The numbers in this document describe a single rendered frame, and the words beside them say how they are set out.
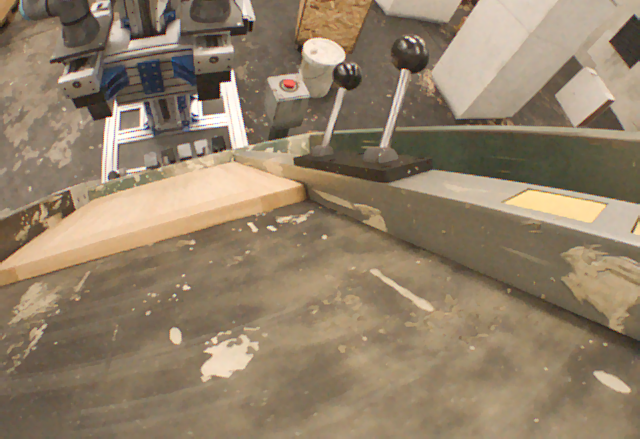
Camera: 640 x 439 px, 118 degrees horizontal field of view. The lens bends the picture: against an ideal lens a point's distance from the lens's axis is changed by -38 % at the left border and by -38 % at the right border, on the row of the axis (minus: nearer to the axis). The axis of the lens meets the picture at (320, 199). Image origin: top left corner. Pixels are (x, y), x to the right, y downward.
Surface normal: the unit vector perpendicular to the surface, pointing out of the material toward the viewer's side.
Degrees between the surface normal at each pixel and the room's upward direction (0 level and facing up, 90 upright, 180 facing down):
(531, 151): 90
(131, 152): 0
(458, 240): 90
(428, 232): 90
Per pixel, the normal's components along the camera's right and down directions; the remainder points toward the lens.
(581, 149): -0.90, 0.26
